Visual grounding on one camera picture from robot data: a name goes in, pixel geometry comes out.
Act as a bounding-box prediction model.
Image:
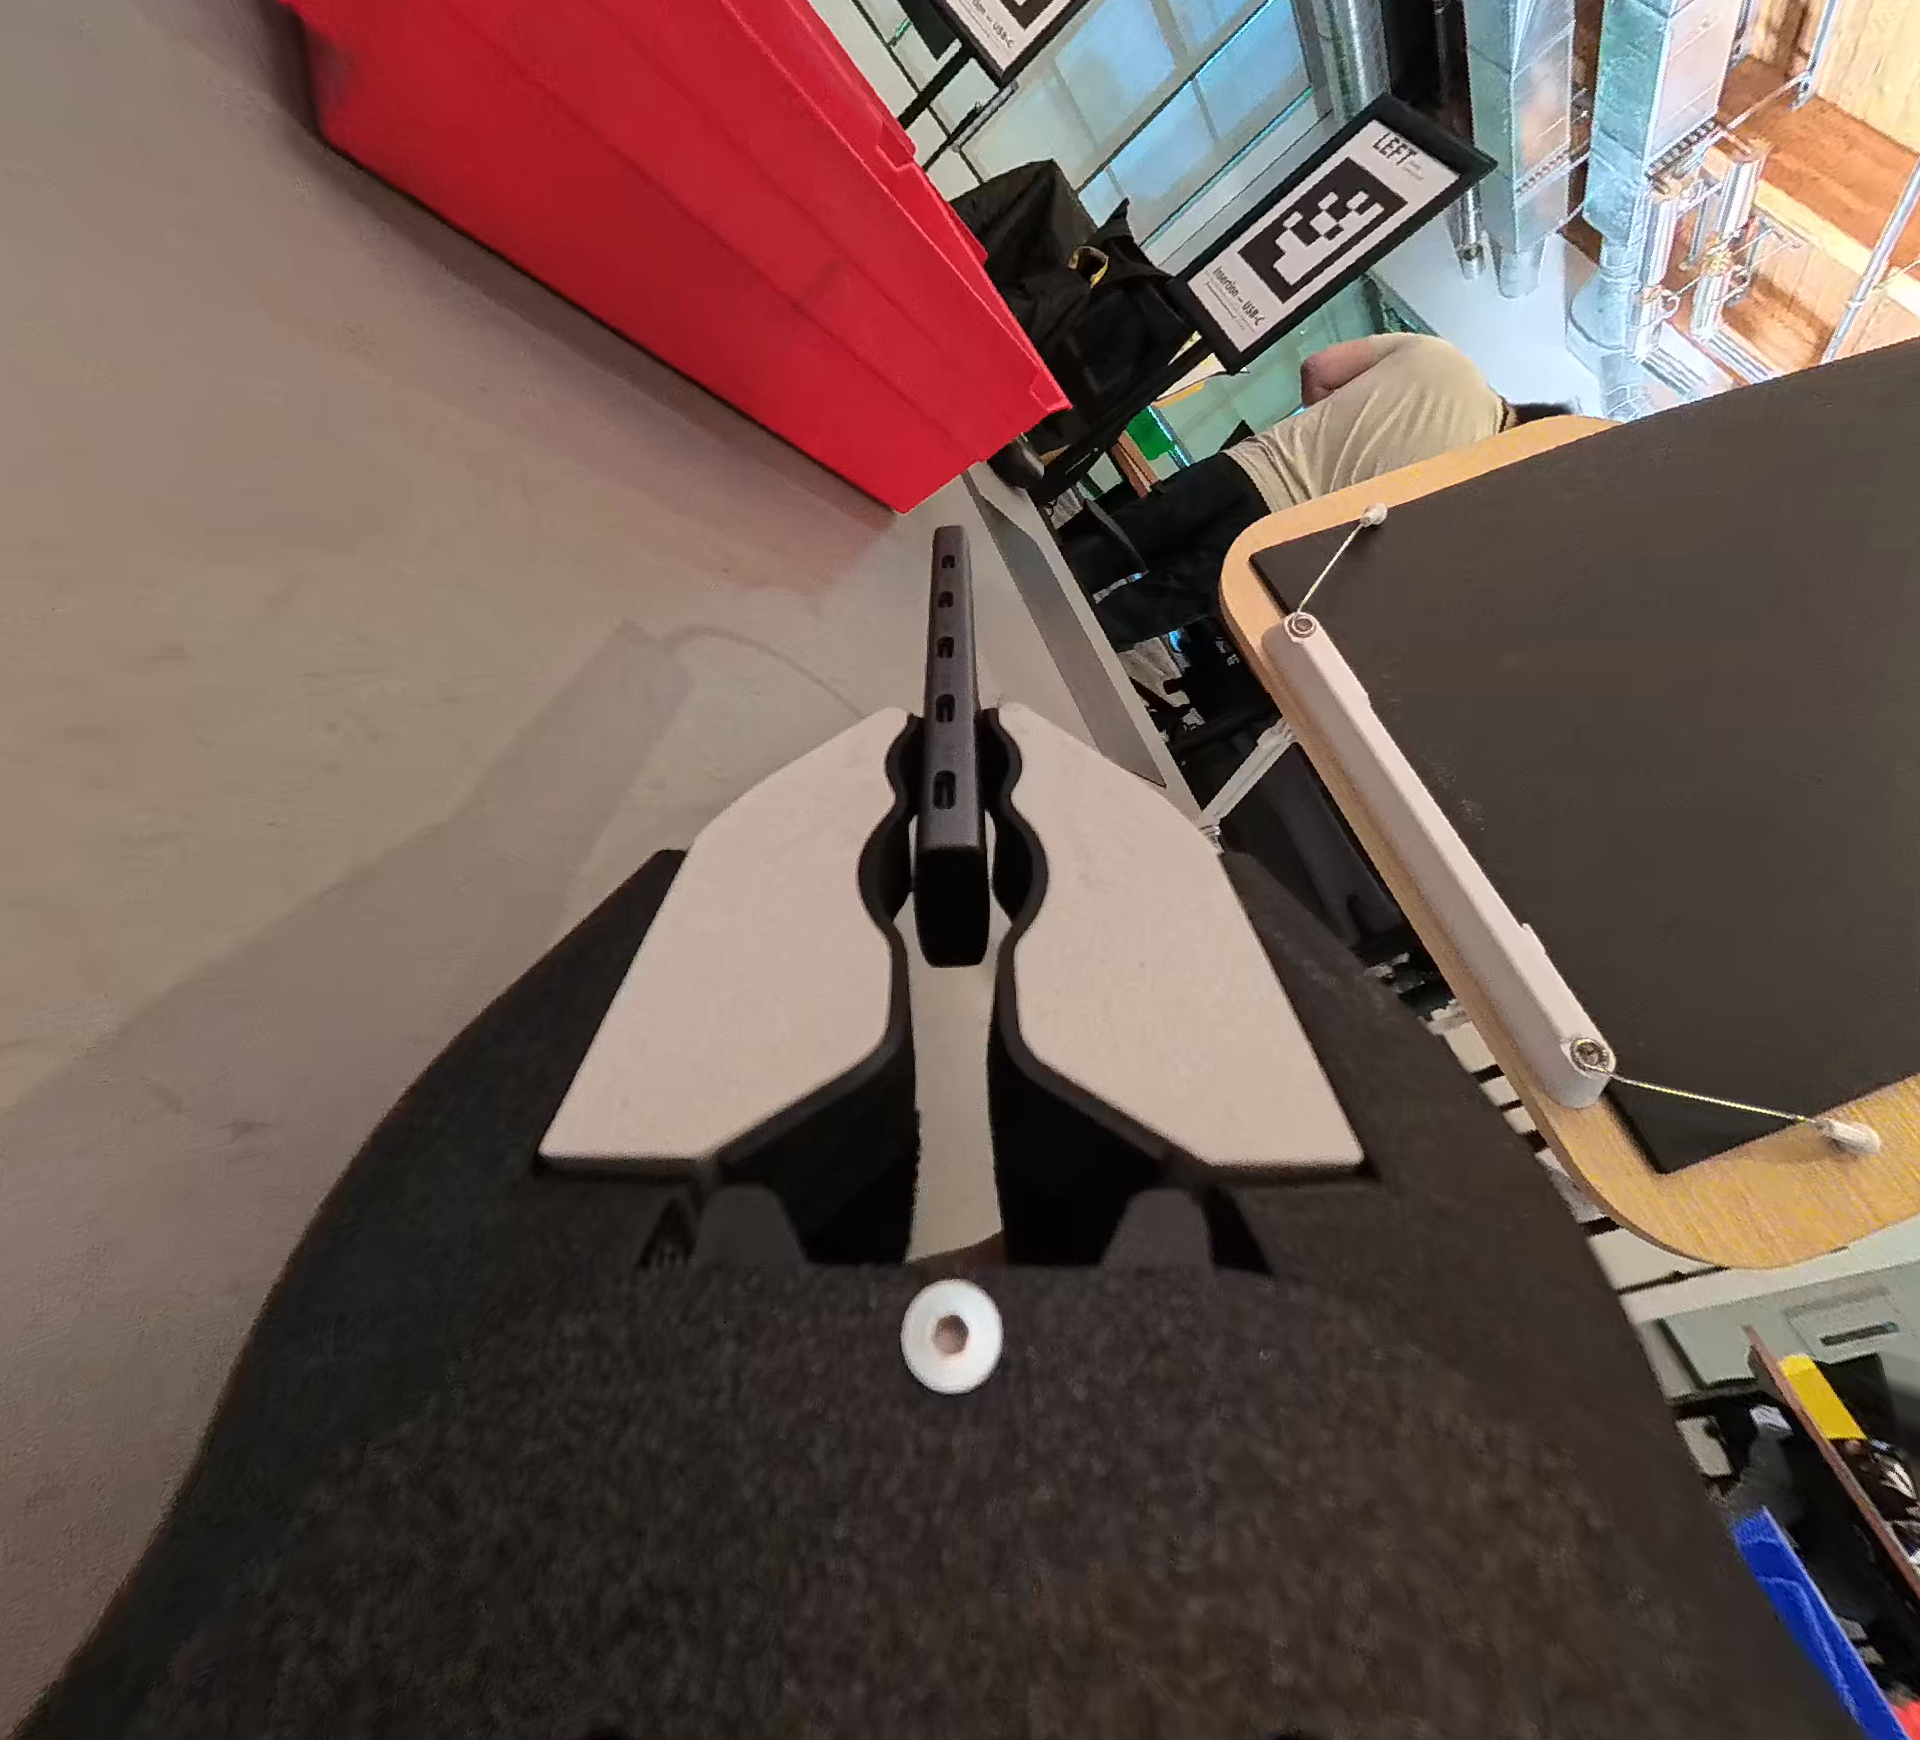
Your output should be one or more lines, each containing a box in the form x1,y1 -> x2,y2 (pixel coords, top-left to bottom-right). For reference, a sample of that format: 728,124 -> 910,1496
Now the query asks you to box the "black wood-rimmed board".
1218,338 -> 1920,1270

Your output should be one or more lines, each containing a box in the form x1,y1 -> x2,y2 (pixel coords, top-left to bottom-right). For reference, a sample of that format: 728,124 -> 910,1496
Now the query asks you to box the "silver ventilation duct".
1448,0 -> 1803,424

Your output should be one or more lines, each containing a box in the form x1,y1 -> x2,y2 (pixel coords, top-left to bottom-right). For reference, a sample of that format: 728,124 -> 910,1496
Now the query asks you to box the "white board bracket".
1265,616 -> 1619,1114

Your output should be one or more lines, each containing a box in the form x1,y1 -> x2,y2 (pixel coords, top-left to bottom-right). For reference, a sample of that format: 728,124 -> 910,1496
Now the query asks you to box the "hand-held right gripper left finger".
538,708 -> 923,1186

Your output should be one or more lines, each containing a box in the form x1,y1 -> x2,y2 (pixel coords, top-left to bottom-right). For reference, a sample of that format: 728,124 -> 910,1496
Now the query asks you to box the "blue plastic bin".
1732,1507 -> 1910,1740

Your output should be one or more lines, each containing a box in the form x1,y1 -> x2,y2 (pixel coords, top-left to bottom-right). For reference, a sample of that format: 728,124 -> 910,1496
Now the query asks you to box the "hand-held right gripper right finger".
983,707 -> 1371,1186

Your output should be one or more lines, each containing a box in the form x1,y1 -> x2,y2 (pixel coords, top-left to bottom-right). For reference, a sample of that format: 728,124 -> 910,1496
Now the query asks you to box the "dark grey usb hub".
917,525 -> 994,969

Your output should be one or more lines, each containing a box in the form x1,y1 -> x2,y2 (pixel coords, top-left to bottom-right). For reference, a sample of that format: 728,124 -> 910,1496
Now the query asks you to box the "red plastic bin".
240,0 -> 1071,516

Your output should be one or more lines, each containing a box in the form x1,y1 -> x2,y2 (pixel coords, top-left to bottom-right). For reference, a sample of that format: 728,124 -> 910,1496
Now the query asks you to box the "thin wire with white end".
1601,1073 -> 1884,1161
1291,507 -> 1390,635

